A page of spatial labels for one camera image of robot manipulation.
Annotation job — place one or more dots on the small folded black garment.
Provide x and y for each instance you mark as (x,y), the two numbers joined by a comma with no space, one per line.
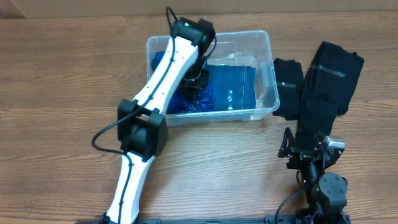
(289,78)

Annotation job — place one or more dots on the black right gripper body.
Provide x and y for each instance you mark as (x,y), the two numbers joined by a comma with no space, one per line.
(301,158)

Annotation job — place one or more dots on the large folded black garment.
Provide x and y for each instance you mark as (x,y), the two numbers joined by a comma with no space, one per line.
(328,88)

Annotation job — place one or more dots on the blue denim jeans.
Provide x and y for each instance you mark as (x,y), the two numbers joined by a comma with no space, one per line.
(233,87)

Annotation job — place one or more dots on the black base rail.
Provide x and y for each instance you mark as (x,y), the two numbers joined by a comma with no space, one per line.
(269,219)

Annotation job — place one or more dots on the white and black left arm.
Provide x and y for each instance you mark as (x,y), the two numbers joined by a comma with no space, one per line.
(141,124)

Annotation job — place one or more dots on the clear plastic storage bin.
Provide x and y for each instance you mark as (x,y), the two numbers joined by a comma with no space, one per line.
(247,48)

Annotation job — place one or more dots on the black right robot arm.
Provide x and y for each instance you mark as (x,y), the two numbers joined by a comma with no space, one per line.
(325,193)

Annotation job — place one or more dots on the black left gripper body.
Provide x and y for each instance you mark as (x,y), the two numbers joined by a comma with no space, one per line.
(195,83)

